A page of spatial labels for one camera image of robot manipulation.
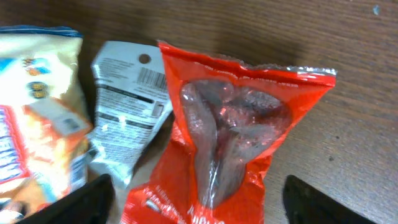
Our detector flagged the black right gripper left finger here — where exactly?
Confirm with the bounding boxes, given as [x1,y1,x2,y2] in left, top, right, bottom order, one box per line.
[17,174,114,224]

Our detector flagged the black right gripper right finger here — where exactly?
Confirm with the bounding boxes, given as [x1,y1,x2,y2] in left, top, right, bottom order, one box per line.
[282,175,376,224]

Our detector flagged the red snack bag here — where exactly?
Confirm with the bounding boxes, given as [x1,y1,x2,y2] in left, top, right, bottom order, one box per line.
[121,42,337,224]

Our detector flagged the silver foil packet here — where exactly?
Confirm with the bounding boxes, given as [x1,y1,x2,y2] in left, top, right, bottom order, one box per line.
[88,41,172,187]

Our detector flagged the yellow chip bag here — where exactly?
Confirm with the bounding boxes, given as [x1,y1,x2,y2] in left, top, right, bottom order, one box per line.
[1,26,91,223]

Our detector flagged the small orange box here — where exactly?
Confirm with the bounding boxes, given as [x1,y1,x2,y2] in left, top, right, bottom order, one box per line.
[23,98,92,203]

